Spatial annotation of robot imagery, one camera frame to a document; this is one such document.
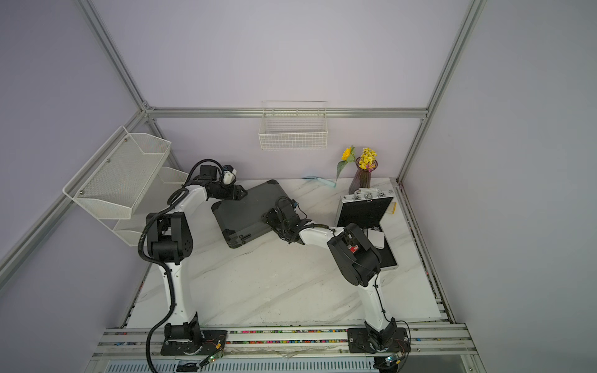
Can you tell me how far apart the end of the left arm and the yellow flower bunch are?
1.75 ft

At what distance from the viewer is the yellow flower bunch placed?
A: 97cm

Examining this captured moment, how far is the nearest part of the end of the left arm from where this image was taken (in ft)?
2.63
